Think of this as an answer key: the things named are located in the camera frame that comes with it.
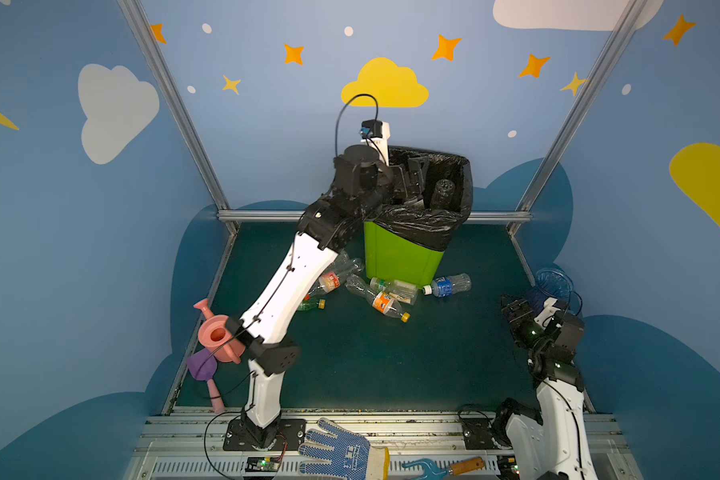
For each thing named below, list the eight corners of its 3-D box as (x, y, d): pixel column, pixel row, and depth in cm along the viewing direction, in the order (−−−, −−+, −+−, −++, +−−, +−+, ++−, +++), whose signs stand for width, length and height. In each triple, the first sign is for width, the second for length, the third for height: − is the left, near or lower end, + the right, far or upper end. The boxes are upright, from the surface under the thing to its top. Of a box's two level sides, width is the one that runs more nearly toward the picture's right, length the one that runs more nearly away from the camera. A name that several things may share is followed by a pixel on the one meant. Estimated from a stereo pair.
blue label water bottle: (426, 303, 102) (430, 293, 97) (421, 291, 105) (424, 280, 100) (468, 294, 105) (473, 283, 100) (461, 282, 108) (466, 271, 103)
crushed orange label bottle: (344, 285, 104) (343, 278, 101) (353, 277, 107) (353, 270, 103) (401, 329, 94) (402, 323, 91) (410, 318, 96) (412, 312, 93)
